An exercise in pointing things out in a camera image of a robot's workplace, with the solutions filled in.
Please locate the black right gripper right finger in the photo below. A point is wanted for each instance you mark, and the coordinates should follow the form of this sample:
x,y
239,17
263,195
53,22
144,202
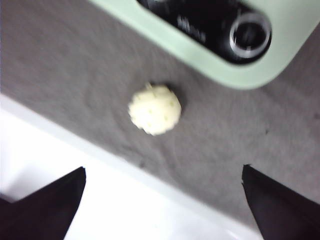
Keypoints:
x,y
287,215

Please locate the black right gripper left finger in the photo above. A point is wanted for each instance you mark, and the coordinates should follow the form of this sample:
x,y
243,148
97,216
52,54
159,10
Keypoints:
x,y
37,212

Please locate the twisted white bun green dots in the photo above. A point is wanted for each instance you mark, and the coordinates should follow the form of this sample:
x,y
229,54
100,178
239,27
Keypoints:
x,y
155,111

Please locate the mint green cooker base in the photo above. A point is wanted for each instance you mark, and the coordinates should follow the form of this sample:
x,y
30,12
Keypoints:
x,y
250,75

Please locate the silver control dial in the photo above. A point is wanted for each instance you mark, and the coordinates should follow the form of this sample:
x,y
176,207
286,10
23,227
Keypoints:
x,y
250,32

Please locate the black glossy control panel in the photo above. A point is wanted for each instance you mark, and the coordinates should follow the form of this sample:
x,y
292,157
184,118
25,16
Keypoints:
x,y
207,30

